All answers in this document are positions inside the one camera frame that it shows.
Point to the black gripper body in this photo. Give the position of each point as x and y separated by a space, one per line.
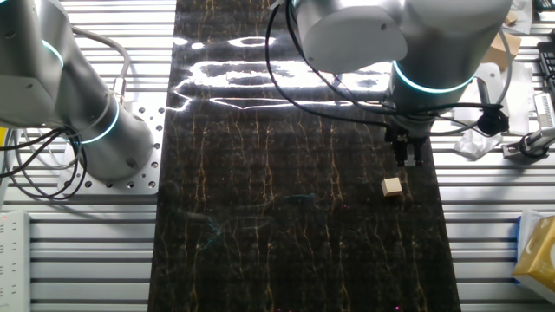
407 132

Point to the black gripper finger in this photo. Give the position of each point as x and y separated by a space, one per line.
401 154

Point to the small wooden cube block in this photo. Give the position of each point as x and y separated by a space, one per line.
392 187

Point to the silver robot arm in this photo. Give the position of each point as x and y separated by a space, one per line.
433 34

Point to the crumpled white tissue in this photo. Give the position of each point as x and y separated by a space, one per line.
474 145

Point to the black gold-veined marble mat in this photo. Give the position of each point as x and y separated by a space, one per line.
282 238

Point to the black keyboard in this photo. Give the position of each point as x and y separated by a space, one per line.
548 65

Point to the golden yellow tissue box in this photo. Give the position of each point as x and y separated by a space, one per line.
539 255

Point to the white power strip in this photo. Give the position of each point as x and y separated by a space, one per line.
15 260

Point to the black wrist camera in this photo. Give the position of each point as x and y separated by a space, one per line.
492 121

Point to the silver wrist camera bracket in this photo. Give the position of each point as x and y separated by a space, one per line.
483 93

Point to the ribbed silver camera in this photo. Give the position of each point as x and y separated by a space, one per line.
545 110

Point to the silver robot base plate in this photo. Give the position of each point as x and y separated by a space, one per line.
147 173

